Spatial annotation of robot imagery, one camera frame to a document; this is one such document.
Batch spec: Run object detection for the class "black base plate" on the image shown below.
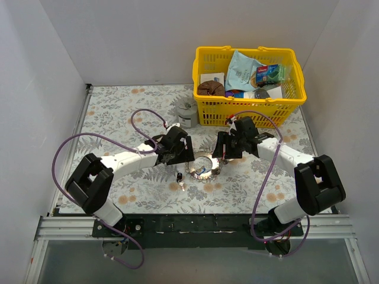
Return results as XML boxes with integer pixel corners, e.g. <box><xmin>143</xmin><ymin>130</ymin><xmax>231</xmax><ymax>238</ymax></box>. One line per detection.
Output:
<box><xmin>91</xmin><ymin>213</ymin><xmax>306</xmax><ymax>251</ymax></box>

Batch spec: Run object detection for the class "grey paper-wrapped roll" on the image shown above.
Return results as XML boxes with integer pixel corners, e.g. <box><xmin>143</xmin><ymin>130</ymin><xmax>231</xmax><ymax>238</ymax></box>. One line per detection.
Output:
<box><xmin>175</xmin><ymin>97</ymin><xmax>198</xmax><ymax>128</ymax></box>

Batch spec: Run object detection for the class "yellow plastic basket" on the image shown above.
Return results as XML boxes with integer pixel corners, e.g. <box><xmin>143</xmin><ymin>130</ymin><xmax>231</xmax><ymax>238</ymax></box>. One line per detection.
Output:
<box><xmin>192</xmin><ymin>46</ymin><xmax>307</xmax><ymax>128</ymax></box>

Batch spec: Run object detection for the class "white blue bottle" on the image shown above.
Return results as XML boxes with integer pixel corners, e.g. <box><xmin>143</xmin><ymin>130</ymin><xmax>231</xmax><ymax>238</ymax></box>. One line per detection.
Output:
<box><xmin>224</xmin><ymin>86</ymin><xmax>284</xmax><ymax>100</ymax></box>

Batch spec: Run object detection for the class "light blue chips bag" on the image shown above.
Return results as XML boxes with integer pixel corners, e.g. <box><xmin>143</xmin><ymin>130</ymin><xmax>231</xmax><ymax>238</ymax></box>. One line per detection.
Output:
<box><xmin>224</xmin><ymin>50</ymin><xmax>263</xmax><ymax>92</ymax></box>

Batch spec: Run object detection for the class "green sponge pack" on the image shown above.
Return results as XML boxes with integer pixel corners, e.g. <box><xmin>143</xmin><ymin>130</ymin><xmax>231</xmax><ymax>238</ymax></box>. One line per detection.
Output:
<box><xmin>255</xmin><ymin>64</ymin><xmax>289</xmax><ymax>85</ymax></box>

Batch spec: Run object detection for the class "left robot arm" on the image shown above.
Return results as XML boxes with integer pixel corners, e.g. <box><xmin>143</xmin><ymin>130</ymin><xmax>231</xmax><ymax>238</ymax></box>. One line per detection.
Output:
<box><xmin>65</xmin><ymin>124</ymin><xmax>195</xmax><ymax>237</ymax></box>

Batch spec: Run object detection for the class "white small box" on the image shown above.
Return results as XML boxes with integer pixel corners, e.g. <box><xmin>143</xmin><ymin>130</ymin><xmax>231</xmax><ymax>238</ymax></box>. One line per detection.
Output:
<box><xmin>200</xmin><ymin>72</ymin><xmax>224</xmax><ymax>85</ymax></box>

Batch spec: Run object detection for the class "metal disc with keyrings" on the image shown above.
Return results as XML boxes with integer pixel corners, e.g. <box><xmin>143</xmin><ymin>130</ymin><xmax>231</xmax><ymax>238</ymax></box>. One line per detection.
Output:
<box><xmin>185</xmin><ymin>151</ymin><xmax>222</xmax><ymax>182</ymax></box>

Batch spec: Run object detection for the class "floral tablecloth mat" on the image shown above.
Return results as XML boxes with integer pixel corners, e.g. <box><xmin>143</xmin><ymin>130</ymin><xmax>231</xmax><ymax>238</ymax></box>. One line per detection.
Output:
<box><xmin>66</xmin><ymin>85</ymin><xmax>296</xmax><ymax>214</ymax></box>

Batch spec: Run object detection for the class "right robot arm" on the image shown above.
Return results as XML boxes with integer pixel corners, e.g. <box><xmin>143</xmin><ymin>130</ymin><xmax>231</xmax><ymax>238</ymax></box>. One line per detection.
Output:
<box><xmin>212</xmin><ymin>115</ymin><xmax>346</xmax><ymax>235</ymax></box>

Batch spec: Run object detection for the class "brown round scrunchie item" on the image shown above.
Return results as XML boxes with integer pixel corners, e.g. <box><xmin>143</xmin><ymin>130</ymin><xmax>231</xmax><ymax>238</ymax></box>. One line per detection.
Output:
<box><xmin>197</xmin><ymin>80</ymin><xmax>225</xmax><ymax>96</ymax></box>

